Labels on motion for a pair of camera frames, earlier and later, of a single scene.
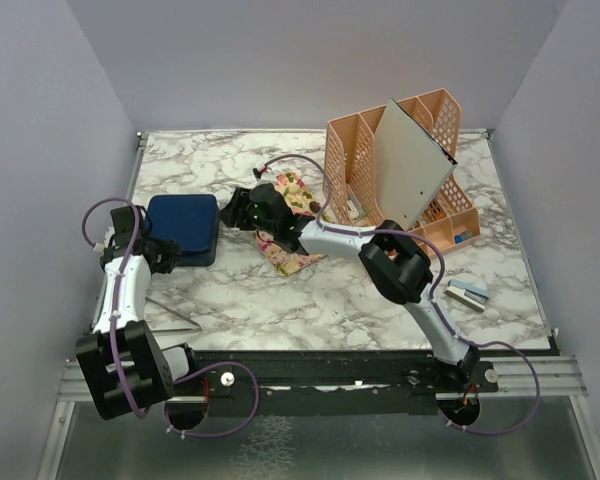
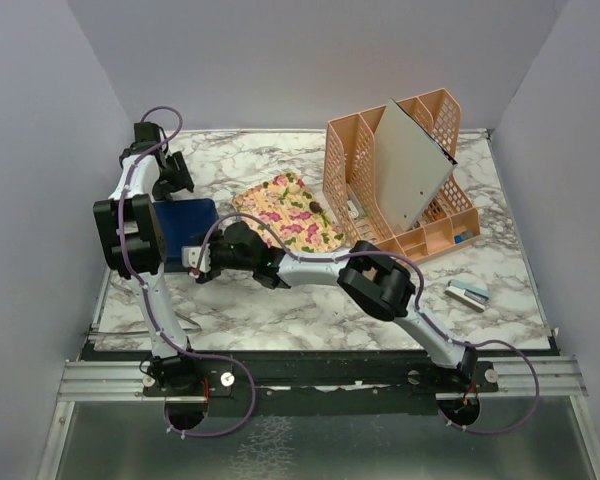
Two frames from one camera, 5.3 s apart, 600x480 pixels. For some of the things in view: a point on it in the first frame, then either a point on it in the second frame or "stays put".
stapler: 467,295 stays put
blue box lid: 188,219 stays put
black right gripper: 236,209 to 217,239
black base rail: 330,383 stays put
